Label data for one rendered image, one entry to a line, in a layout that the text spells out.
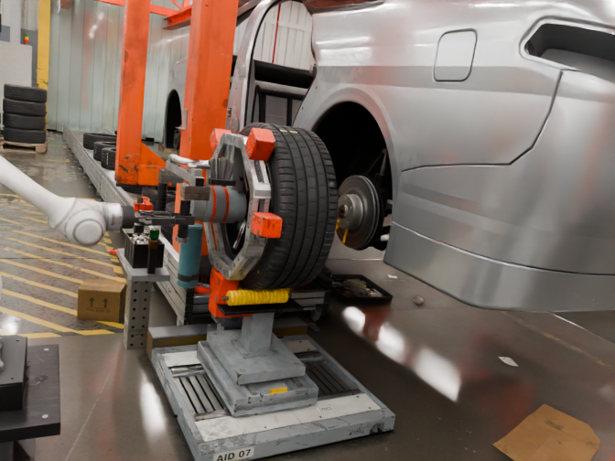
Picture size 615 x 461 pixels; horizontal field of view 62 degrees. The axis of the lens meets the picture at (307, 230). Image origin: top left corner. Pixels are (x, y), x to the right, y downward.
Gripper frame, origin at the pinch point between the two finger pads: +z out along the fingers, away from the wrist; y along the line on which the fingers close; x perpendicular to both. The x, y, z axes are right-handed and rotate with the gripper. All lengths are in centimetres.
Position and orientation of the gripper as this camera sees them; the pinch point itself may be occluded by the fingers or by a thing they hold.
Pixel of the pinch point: (183, 219)
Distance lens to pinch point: 179.7
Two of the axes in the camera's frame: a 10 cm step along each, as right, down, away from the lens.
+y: 4.7, 2.5, -8.5
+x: 1.4, -9.7, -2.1
